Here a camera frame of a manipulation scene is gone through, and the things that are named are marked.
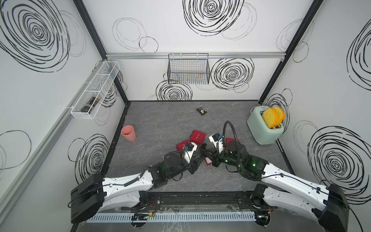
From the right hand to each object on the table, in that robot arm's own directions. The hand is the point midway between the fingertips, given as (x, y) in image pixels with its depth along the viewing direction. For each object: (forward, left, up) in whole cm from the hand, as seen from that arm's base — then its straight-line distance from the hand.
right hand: (204, 153), depth 72 cm
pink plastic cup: (+19, +48, -10) cm, 53 cm away
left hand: (-1, +1, -1) cm, 2 cm away
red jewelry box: (+19, +3, -16) cm, 25 cm away
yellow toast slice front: (+24, -40, +1) cm, 46 cm away
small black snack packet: (+43, -1, -17) cm, 46 cm away
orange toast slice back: (+23, -45, +3) cm, 51 cm away
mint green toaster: (+16, -36, -6) cm, 40 cm away
